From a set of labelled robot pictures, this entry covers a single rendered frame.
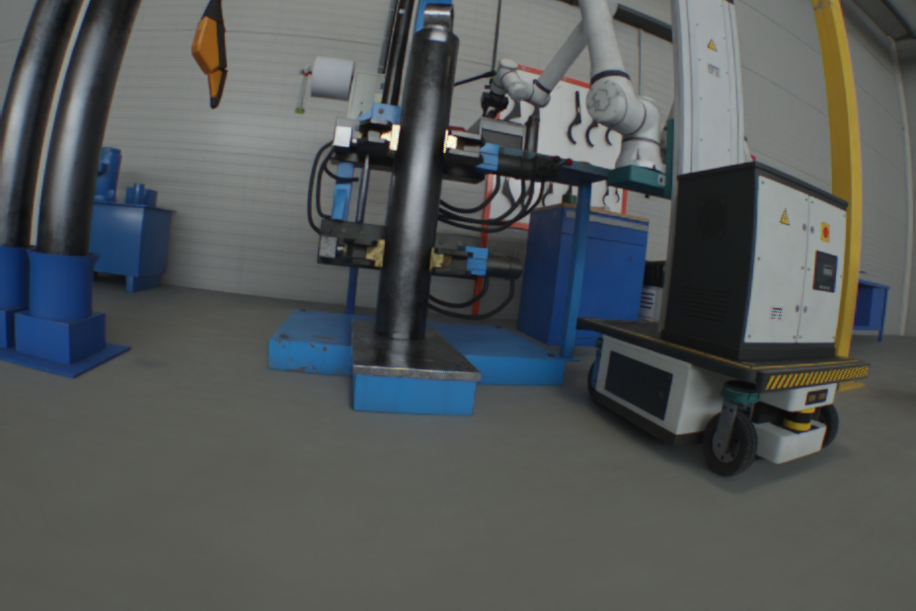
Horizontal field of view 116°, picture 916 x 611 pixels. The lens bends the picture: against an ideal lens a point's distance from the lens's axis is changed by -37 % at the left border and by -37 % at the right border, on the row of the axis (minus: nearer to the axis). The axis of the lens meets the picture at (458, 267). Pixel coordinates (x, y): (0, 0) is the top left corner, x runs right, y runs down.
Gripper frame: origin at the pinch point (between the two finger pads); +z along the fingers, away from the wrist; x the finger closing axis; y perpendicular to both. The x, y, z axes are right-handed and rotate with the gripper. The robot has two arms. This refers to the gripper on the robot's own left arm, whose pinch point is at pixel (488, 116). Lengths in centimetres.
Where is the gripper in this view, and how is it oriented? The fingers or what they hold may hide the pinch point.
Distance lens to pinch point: 230.9
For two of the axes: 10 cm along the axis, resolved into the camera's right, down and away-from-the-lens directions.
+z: -2.6, 5.5, 8.0
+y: -0.5, -8.3, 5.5
